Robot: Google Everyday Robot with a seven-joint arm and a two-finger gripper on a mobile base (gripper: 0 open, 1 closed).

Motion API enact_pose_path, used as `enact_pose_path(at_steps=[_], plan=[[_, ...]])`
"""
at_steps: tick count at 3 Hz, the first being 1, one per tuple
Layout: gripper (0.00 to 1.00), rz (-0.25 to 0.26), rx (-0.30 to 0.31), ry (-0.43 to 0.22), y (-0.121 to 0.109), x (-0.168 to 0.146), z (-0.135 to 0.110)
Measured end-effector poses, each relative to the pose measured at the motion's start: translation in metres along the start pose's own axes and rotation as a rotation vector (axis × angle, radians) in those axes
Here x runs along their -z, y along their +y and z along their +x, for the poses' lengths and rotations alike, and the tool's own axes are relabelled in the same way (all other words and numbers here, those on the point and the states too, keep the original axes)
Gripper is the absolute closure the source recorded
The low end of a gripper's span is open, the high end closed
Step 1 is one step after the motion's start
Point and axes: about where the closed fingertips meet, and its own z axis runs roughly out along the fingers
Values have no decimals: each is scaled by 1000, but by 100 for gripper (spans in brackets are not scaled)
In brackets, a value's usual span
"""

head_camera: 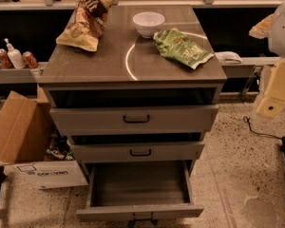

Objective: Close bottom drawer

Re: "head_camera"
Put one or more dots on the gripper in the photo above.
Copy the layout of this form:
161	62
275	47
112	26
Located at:
282	32

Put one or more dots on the grey bottom drawer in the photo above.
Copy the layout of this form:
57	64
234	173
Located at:
132	191

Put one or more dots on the grey drawer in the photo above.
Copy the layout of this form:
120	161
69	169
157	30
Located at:
132	191
137	152
134	120

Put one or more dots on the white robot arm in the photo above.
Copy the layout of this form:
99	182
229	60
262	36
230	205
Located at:
273	28

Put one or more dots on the grey top drawer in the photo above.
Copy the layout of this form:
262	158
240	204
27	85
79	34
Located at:
134	120

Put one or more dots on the grey middle drawer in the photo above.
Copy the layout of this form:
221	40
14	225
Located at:
137	152

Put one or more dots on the grey drawer cabinet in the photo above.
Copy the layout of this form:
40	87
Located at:
128	71

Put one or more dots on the white folded cloth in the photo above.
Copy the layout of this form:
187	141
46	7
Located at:
228	57

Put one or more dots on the green chip bag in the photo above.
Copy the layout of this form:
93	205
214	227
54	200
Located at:
175	45

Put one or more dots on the white bowl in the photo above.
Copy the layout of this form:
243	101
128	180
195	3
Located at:
147	23

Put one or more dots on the yellow brown chip bag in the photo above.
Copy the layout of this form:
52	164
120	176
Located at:
87	25

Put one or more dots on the red soda can right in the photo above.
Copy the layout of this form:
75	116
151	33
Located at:
30	59

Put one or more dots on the red soda can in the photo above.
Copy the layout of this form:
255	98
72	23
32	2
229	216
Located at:
30	59
4	59

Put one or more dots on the brown cardboard box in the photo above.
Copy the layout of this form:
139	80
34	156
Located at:
24	130

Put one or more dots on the white pump bottle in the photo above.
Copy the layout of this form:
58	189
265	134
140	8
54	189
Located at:
15	55

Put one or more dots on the red soda can left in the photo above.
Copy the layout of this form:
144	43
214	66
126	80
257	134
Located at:
4	59

